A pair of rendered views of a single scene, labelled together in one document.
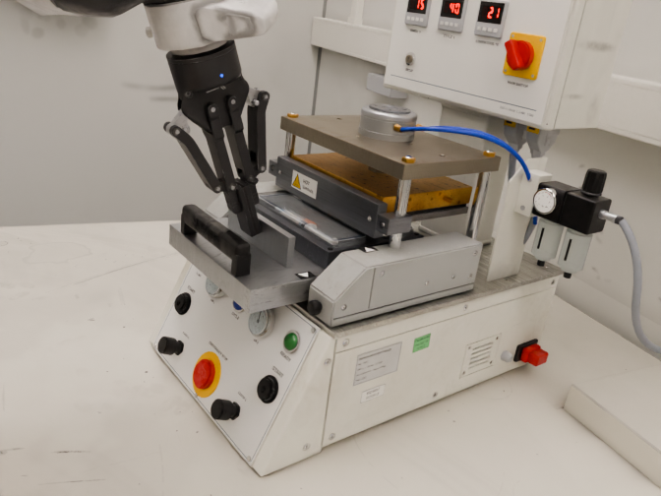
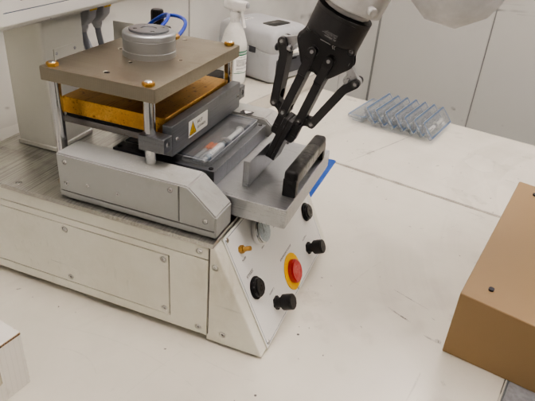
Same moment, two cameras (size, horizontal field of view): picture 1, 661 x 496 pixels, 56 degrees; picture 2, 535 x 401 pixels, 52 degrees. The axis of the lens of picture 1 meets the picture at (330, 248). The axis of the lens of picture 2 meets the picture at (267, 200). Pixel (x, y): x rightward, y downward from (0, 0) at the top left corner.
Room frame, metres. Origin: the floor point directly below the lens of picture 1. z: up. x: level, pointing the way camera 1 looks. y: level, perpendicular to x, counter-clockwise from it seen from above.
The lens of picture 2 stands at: (1.14, 0.74, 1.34)
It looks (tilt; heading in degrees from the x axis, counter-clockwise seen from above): 30 degrees down; 238
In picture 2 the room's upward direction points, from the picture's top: 5 degrees clockwise
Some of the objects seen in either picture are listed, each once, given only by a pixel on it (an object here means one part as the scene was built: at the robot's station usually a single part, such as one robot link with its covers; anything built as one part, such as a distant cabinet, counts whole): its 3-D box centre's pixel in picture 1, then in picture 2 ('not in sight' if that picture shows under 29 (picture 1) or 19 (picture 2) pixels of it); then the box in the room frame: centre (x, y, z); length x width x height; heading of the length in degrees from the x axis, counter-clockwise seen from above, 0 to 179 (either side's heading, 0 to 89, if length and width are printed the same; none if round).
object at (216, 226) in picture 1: (213, 237); (306, 163); (0.70, 0.14, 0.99); 0.15 x 0.02 x 0.04; 40
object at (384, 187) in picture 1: (384, 166); (154, 80); (0.87, -0.06, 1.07); 0.22 x 0.17 x 0.10; 40
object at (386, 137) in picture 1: (408, 155); (139, 64); (0.88, -0.09, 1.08); 0.31 x 0.24 x 0.13; 40
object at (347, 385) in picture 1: (362, 312); (163, 205); (0.85, -0.06, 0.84); 0.53 x 0.37 x 0.17; 130
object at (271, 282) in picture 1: (303, 237); (221, 155); (0.79, 0.04, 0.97); 0.30 x 0.22 x 0.08; 130
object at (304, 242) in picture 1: (331, 225); (194, 142); (0.82, 0.00, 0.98); 0.20 x 0.17 x 0.03; 40
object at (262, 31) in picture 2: not in sight; (263, 46); (0.22, -0.85, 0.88); 0.25 x 0.20 x 0.17; 112
